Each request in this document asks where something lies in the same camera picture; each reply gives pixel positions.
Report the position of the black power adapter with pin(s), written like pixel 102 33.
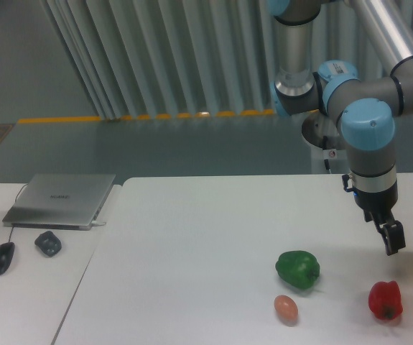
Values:
pixel 48 243

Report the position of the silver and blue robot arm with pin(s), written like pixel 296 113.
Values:
pixel 362 112

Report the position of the red bell pepper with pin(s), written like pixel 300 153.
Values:
pixel 385 300

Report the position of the silver closed laptop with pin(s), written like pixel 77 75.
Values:
pixel 60 201

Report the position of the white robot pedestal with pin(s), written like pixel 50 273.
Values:
pixel 327 152

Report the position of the green bell pepper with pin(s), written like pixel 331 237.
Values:
pixel 300 269

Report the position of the black computer mouse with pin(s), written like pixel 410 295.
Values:
pixel 7 250

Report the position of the brown egg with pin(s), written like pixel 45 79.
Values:
pixel 286 308

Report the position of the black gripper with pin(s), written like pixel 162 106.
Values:
pixel 376 197

